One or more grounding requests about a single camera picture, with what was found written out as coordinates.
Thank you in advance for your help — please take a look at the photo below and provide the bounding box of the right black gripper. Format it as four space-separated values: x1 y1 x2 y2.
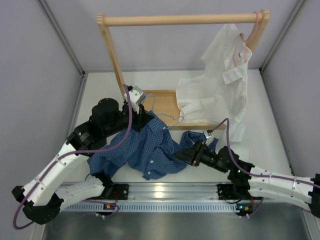
174 139 228 174

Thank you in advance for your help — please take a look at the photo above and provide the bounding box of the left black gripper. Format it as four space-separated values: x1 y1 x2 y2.
103 102 155 138

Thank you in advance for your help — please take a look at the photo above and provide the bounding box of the blue checked shirt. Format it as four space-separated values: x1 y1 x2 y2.
87 116 218 180

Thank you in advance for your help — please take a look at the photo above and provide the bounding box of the light blue wire hanger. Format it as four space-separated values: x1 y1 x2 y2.
142 90 184 129

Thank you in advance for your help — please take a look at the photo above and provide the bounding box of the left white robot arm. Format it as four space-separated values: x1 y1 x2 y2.
12 98 154 225

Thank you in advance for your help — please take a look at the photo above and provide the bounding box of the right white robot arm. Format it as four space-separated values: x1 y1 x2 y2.
174 140 320 218

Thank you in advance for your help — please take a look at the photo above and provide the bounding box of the white shirt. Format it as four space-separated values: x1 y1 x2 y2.
175 23 253 161

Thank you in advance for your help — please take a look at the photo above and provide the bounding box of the wooden clothes rack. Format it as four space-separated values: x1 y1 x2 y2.
96 8 271 132

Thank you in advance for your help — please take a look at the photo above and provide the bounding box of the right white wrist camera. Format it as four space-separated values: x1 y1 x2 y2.
203 129 217 146

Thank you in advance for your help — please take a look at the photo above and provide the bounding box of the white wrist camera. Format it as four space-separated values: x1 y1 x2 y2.
123 85 147 113
203 129 217 146

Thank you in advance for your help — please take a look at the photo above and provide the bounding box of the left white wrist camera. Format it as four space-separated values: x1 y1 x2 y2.
123 85 147 113

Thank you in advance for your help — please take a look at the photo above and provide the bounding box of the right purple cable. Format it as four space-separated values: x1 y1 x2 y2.
208 117 320 186

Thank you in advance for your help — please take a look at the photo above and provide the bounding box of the purple cable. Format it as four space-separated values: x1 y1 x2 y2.
208 117 320 186
12 83 134 230

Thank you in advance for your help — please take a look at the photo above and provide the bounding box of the aluminium mounting rail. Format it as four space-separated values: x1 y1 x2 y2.
59 181 253 201

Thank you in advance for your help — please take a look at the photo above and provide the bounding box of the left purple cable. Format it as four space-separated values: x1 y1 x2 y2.
12 83 134 230

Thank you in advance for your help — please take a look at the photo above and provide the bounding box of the perforated cable duct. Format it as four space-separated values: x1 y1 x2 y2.
65 202 249 213

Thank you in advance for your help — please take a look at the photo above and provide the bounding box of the pink wire hanger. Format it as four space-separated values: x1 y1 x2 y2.
239 11 259 63

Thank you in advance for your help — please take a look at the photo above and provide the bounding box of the left aluminium frame post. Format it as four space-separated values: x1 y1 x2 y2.
36 0 85 76

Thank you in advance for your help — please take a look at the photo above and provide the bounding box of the aluminium frame post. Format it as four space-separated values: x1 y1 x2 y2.
36 0 85 76
259 0 308 75

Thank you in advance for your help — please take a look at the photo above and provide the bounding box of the right aluminium frame post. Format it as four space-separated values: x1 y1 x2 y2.
259 0 308 75

